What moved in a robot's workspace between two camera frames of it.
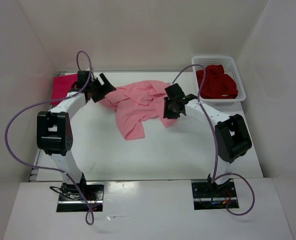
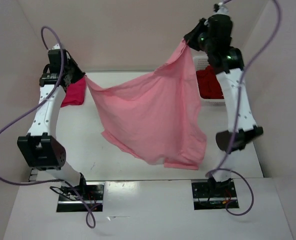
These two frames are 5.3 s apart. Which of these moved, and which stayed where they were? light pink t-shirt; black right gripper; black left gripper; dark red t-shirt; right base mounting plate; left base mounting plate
Moved: light pink t-shirt; black left gripper; black right gripper
Stayed: right base mounting plate; dark red t-shirt; left base mounting plate
